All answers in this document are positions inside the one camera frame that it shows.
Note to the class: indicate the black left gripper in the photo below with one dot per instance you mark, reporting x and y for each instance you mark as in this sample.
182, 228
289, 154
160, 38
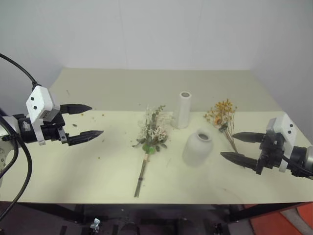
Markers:
52, 131

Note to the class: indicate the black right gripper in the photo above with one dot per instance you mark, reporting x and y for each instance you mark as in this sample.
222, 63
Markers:
269, 156

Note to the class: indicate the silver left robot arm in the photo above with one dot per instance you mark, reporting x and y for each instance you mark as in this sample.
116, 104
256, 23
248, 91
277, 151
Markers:
23, 127

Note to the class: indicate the round white jar vase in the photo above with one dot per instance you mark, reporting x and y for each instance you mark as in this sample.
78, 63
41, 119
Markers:
196, 149

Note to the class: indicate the tall white cylinder vase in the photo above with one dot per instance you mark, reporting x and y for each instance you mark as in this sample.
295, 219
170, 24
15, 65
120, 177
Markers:
183, 111

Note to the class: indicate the orange dried flower bouquet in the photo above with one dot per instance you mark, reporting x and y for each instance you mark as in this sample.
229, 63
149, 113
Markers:
223, 112

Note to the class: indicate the green and white dried bouquet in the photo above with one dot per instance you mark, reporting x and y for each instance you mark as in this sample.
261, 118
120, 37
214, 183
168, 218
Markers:
152, 132

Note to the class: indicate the orange floor panel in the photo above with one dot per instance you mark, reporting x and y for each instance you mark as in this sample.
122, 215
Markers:
281, 220

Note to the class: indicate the small silver white fitting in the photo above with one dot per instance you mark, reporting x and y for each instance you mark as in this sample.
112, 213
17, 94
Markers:
95, 224

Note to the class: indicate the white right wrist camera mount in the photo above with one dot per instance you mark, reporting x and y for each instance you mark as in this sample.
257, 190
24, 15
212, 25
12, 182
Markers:
283, 129

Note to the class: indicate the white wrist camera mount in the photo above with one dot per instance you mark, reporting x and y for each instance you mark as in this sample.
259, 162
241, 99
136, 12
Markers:
283, 129
39, 101

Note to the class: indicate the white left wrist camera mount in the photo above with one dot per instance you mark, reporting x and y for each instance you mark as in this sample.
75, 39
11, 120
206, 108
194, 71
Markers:
39, 101

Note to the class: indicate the black table frame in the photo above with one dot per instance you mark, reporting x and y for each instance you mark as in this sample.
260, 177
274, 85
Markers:
151, 215

